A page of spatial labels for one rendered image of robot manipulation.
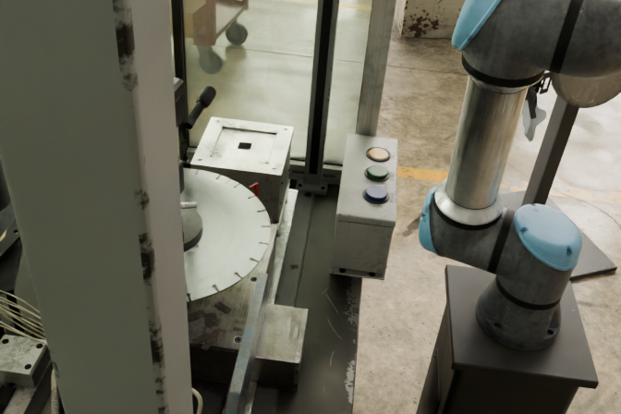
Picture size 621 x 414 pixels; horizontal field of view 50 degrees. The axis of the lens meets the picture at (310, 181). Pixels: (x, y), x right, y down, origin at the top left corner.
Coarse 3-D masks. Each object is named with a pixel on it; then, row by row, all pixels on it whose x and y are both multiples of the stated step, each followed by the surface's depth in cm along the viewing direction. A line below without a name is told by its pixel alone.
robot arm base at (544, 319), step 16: (496, 288) 119; (480, 304) 123; (496, 304) 119; (512, 304) 116; (528, 304) 115; (560, 304) 120; (480, 320) 123; (496, 320) 120; (512, 320) 117; (528, 320) 116; (544, 320) 116; (560, 320) 120; (496, 336) 120; (512, 336) 118; (528, 336) 117; (544, 336) 118
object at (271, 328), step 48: (288, 192) 148; (288, 240) 137; (240, 288) 112; (288, 288) 126; (192, 336) 103; (240, 336) 104; (288, 336) 108; (192, 384) 107; (240, 384) 79; (288, 384) 108
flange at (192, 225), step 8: (192, 208) 111; (184, 216) 108; (192, 216) 109; (200, 216) 109; (184, 224) 107; (192, 224) 107; (200, 224) 108; (184, 232) 106; (192, 232) 106; (200, 232) 106; (184, 240) 104; (192, 240) 105
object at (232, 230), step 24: (192, 192) 116; (216, 192) 116; (240, 192) 116; (216, 216) 111; (240, 216) 111; (264, 216) 112; (216, 240) 106; (240, 240) 106; (264, 240) 107; (192, 264) 101; (216, 264) 102; (240, 264) 102; (192, 288) 98
